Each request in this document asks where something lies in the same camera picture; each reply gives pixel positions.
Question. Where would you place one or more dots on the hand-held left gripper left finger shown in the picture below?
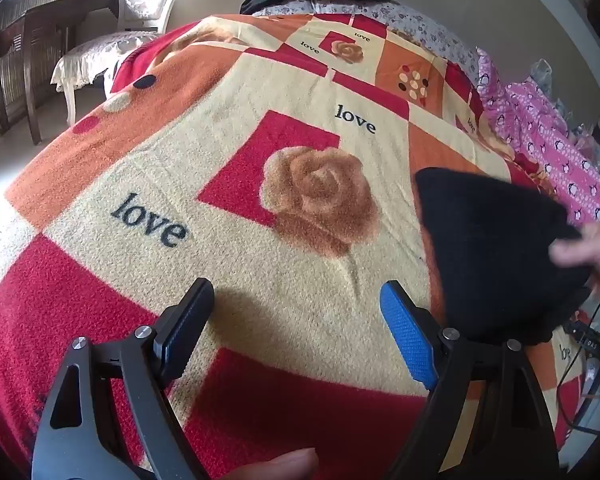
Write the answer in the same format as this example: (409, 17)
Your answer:
(190, 320)

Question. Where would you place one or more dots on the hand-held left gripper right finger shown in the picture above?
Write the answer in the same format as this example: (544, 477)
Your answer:
(410, 335)

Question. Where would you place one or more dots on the black pants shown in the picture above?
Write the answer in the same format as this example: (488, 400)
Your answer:
(490, 250)

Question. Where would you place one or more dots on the person's left hand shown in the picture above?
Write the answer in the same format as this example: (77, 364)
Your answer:
(275, 467)

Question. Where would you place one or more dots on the person's right hand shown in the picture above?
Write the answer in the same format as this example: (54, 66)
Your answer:
(597, 255)

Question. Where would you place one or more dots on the rose printed blanket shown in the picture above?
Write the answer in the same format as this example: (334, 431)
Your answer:
(240, 170)

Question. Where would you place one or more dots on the pink penguin print quilt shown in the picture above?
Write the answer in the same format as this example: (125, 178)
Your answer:
(545, 135)

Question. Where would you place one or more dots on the white upholstered chair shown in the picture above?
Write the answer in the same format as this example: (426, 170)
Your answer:
(115, 45)

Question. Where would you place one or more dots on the clear plastic bag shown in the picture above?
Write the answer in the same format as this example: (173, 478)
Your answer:
(541, 74)

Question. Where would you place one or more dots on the floral bed sheet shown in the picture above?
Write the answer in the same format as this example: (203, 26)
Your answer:
(425, 30)

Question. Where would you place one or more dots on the dark wooden desk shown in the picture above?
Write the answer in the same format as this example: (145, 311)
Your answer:
(40, 40)

